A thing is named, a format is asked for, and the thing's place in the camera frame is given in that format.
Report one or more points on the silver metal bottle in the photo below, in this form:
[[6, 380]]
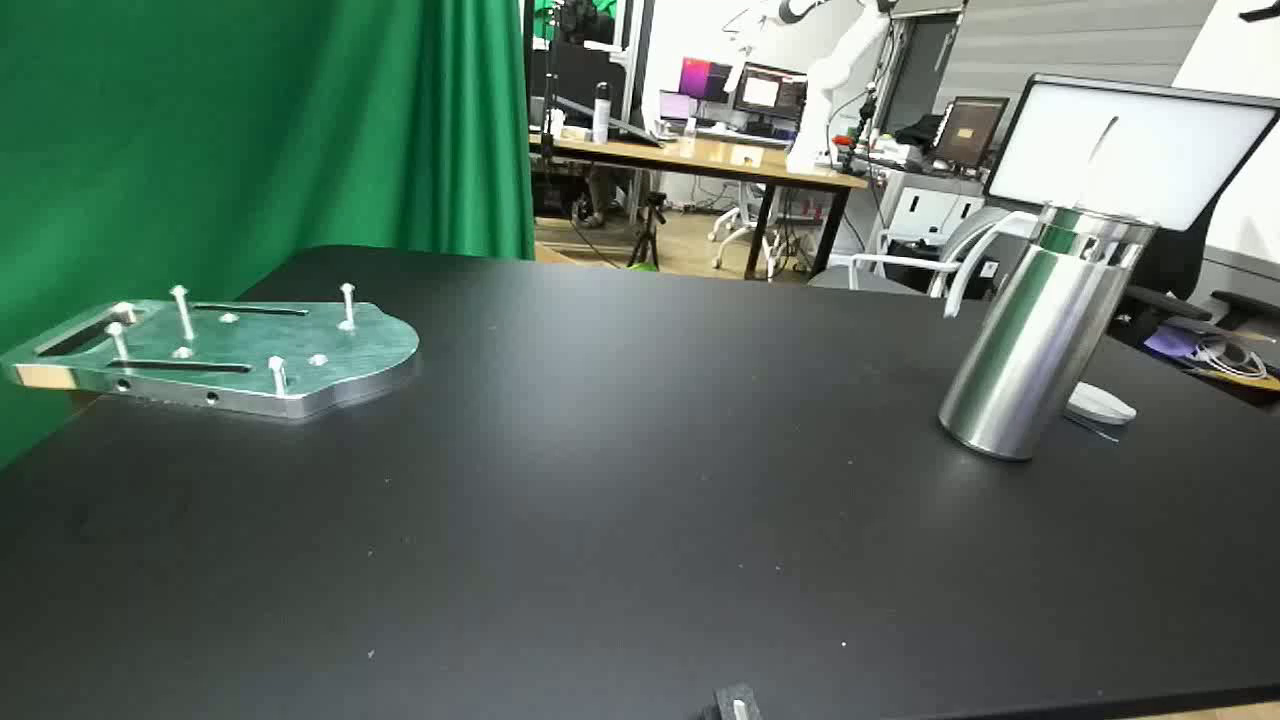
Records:
[[1041, 333]]

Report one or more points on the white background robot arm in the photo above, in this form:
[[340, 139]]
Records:
[[831, 72]]

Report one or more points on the wooden background table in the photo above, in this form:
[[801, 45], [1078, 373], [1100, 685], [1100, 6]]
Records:
[[721, 159]]

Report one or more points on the background monitor with purple screen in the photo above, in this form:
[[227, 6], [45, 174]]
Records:
[[703, 81]]

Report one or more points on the white bolt back right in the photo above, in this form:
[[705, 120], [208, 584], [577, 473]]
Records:
[[348, 304]]

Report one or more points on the white bolt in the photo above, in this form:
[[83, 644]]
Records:
[[187, 314], [119, 340], [348, 304], [276, 368]]

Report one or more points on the white office chair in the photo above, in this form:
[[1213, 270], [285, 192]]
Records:
[[973, 261]]

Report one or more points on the white bolt front right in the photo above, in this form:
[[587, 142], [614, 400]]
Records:
[[276, 368]]

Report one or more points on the green metal fixture plate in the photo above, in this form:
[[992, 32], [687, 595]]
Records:
[[231, 362]]

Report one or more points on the dark laptop on stand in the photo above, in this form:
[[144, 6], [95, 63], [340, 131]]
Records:
[[968, 131]]

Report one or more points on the white oval lid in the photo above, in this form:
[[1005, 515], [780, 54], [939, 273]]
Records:
[[1096, 407]]

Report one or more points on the white bolt back left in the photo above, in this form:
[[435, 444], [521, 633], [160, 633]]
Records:
[[187, 314]]

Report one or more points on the large white computer monitor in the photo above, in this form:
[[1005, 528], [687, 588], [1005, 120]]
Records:
[[1165, 162]]

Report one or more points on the white bolt front left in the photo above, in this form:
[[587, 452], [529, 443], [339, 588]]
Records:
[[119, 340]]

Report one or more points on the green screen curtain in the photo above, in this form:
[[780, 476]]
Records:
[[203, 142]]

